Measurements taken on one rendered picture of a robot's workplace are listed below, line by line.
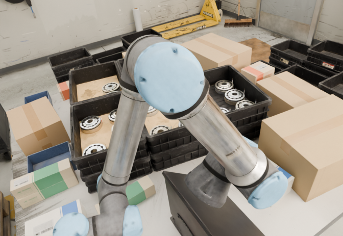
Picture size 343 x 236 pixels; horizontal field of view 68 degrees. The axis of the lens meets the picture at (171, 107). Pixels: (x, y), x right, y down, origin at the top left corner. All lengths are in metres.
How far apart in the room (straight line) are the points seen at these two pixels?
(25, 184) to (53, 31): 3.34
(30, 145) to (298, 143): 1.22
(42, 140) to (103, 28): 3.25
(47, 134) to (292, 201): 1.17
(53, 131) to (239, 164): 1.04
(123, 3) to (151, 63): 4.10
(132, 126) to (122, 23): 4.00
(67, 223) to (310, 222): 0.84
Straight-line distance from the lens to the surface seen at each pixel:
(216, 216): 0.82
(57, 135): 1.46
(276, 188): 0.72
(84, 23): 4.40
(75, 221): 0.65
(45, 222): 1.12
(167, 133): 1.06
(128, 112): 0.62
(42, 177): 1.22
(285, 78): 1.55
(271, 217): 1.11
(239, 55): 1.71
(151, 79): 0.43
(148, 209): 1.12
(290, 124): 1.17
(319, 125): 1.21
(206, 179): 0.82
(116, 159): 0.68
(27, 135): 1.42
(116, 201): 0.69
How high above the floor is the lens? 1.64
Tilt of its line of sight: 37 degrees down
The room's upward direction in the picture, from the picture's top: 7 degrees counter-clockwise
